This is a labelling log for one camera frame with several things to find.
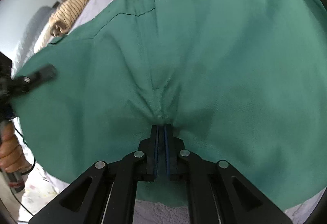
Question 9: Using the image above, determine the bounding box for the green work jacket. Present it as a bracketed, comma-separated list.
[11, 0, 327, 212]

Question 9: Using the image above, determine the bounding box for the person's left hand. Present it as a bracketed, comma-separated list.
[0, 122, 32, 173]

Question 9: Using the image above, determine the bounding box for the beige striped folded garment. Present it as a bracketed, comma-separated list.
[49, 0, 90, 37]

